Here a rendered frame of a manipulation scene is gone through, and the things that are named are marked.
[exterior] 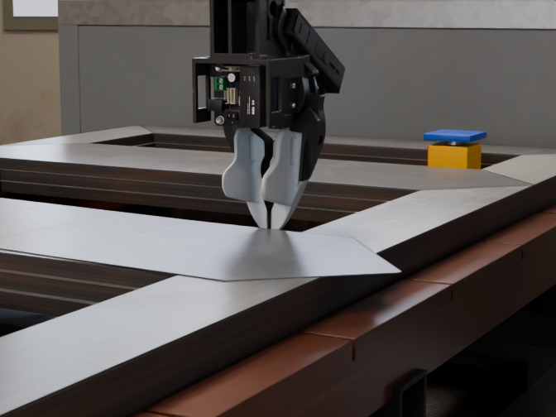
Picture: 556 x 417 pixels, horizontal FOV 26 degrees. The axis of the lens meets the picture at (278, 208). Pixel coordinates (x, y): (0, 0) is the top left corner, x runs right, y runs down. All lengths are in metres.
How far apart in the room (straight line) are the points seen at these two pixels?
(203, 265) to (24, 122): 3.88
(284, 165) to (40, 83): 3.73
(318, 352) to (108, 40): 1.28
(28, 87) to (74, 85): 2.68
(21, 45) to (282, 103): 3.79
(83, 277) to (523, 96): 0.91
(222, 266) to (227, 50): 0.19
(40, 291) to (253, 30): 0.26
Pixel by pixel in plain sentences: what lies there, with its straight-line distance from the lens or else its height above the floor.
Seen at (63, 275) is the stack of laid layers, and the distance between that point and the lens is 0.91.
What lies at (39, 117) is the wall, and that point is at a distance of 4.70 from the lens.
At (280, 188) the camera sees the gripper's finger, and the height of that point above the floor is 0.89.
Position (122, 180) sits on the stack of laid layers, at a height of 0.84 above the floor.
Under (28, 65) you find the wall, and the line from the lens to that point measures 4.70.
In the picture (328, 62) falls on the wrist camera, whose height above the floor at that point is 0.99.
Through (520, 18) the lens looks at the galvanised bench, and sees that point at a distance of 1.67.
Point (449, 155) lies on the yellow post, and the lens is 1.47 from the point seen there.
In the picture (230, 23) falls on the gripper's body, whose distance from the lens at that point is 0.94.
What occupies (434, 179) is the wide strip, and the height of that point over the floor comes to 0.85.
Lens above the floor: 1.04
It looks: 10 degrees down
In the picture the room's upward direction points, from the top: straight up
